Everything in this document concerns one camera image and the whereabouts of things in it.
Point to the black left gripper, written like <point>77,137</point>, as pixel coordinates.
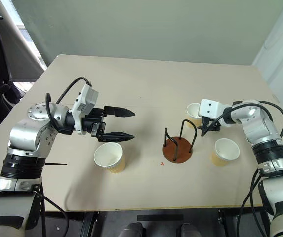
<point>93,121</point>

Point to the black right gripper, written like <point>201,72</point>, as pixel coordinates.
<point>211,126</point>

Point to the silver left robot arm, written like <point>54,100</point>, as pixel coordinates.
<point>22,135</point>

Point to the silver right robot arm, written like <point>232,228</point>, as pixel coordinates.
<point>262,128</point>

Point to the ribbed tan paper cup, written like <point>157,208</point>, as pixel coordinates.
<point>217,160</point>
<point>192,111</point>
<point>115,166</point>

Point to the thin black stick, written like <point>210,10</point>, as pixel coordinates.
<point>56,164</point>

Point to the black tape strip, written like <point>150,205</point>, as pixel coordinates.
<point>159,217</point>

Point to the dark rounded shape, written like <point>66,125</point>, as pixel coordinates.
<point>132,230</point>
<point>190,230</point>

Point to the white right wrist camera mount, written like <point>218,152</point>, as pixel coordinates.
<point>211,107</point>

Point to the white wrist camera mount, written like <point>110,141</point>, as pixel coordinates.
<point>211,107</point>
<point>87,98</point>

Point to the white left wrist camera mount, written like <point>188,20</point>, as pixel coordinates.
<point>87,98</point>

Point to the black table frame leg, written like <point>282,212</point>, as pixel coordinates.
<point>89,223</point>
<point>225,222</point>

